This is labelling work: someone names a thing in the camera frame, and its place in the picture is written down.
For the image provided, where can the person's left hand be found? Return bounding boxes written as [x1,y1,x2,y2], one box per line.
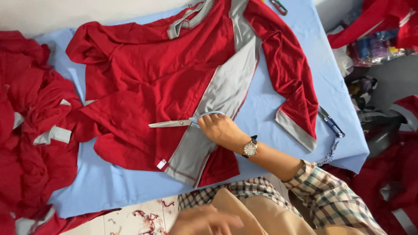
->
[168,205,245,235]

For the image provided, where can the person's right hand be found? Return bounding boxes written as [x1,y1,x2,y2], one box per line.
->
[197,113,245,153]

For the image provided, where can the scissors with light blue handle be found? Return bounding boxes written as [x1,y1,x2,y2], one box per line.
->
[148,111,226,129]

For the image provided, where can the person's beige trousers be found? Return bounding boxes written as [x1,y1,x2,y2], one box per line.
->
[211,188,366,235]

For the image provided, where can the red and grey long-sleeve shirt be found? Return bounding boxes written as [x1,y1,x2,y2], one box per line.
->
[65,0,319,189]

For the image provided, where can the red thread scraps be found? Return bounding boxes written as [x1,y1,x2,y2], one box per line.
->
[109,199,175,235]

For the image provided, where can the light blue table cloth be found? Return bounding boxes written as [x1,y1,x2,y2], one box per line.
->
[34,0,369,218]

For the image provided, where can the person's plaid shirt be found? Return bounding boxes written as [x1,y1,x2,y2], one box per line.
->
[177,160,388,235]

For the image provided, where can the red and green hand tool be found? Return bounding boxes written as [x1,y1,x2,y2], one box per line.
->
[270,0,288,16]

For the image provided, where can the heap of red grey-trimmed garments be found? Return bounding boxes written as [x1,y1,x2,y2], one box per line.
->
[322,131,418,235]

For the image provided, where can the dark patterned cloth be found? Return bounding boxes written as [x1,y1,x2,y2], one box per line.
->
[346,76,379,110]

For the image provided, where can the pile of red garments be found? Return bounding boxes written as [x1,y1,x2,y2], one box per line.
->
[0,30,122,235]

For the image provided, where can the plastic bag of colourful items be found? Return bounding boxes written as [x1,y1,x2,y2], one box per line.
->
[346,29,418,68]

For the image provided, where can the heap of red white-striped garments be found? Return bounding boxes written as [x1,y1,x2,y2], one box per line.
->
[327,0,418,50]

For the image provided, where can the red garment with grey band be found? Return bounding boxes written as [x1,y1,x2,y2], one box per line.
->
[389,95,418,132]

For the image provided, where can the rose gold wristwatch black strap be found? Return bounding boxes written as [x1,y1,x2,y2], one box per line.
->
[242,135,258,159]

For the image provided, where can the patterned lanyard strap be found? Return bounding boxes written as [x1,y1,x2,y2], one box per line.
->
[317,135,342,167]

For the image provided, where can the blue-handled thread snips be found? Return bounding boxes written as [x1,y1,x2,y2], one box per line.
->
[318,106,346,138]

